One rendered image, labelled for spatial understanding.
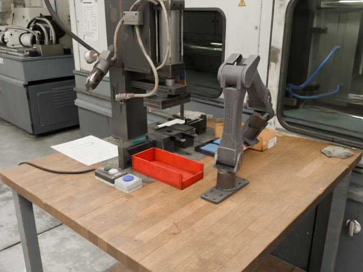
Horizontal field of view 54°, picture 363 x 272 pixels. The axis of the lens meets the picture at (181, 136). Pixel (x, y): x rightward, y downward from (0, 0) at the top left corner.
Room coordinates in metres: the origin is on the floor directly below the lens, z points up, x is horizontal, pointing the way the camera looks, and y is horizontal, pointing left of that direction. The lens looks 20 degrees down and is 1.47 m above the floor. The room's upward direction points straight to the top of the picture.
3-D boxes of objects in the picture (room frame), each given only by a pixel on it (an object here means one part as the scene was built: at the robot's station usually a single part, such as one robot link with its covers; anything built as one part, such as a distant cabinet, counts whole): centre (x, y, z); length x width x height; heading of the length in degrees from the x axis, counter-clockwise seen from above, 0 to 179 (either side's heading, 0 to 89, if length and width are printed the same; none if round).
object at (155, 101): (1.48, 0.11, 1.22); 0.26 x 0.18 x 0.30; 49
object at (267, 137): (1.53, -0.29, 0.93); 0.25 x 0.13 x 0.08; 49
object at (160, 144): (1.45, 0.05, 0.94); 0.20 x 0.10 x 0.07; 139
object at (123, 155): (1.26, 0.21, 0.95); 0.06 x 0.03 x 0.09; 139
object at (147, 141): (1.31, 0.17, 0.95); 0.15 x 0.03 x 0.10; 139
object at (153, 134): (1.45, 0.05, 0.98); 0.20 x 0.10 x 0.01; 139
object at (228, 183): (1.06, -0.15, 0.94); 0.20 x 0.07 x 0.08; 139
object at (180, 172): (1.19, 0.05, 0.93); 0.25 x 0.12 x 0.06; 49
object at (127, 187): (1.09, 0.18, 0.90); 0.07 x 0.07 x 0.06; 49
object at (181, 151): (1.52, 0.09, 0.88); 0.65 x 0.50 x 0.03; 139
